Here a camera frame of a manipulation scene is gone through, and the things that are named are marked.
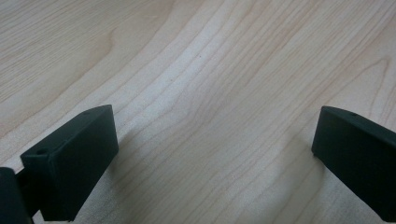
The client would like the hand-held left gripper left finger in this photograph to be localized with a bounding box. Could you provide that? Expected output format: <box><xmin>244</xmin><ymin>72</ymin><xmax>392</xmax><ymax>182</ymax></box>
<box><xmin>20</xmin><ymin>105</ymin><xmax>120</xmax><ymax>222</ymax></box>

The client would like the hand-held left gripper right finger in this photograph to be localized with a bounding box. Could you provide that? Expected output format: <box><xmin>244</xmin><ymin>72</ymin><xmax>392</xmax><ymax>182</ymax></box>
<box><xmin>311</xmin><ymin>105</ymin><xmax>396</xmax><ymax>223</ymax></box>

